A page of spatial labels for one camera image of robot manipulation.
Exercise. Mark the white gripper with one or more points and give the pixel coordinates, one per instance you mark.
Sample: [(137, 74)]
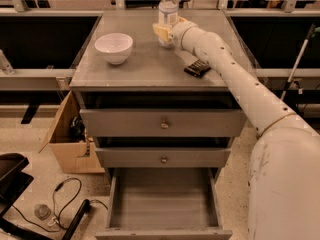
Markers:
[(179, 31)]

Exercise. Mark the clear plastic water bottle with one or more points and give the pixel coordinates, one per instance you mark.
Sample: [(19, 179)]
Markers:
[(167, 15)]

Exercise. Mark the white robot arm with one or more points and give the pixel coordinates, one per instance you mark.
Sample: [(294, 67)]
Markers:
[(284, 171)]

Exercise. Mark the grey drawer cabinet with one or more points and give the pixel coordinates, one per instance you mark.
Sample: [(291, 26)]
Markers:
[(151, 78)]

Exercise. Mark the grey top drawer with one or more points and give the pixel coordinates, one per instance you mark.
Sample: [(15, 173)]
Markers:
[(163, 122)]

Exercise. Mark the grey middle drawer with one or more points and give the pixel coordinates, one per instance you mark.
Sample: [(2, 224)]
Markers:
[(162, 157)]

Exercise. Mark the grey open bottom drawer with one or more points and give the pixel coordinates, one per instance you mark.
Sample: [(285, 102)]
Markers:
[(163, 204)]

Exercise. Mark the black snack bar packet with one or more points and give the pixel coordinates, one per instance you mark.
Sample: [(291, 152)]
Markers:
[(197, 69)]

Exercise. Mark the white ceramic bowl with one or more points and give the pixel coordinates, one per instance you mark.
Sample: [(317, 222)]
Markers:
[(114, 47)]

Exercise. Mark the reacher grabber stick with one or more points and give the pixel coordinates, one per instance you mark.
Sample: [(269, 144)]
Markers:
[(298, 59)]

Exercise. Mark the open cardboard box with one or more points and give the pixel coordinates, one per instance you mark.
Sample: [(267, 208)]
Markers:
[(73, 155)]

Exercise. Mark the clear plastic cup on floor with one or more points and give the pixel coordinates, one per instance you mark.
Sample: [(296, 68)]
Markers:
[(42, 211)]

